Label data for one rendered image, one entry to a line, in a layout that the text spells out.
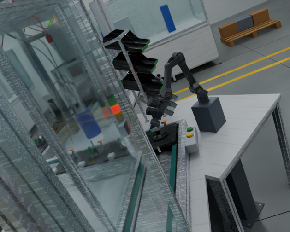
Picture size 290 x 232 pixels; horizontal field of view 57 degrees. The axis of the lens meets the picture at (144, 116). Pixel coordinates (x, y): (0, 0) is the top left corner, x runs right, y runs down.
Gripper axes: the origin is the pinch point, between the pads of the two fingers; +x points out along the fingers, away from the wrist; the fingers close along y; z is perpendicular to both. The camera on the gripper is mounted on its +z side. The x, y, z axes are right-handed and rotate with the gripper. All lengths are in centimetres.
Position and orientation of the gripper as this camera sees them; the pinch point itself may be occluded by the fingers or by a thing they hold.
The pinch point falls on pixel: (153, 123)
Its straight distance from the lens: 178.0
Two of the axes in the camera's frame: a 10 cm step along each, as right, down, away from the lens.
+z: -9.0, -4.2, -0.9
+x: -4.1, 7.8, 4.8
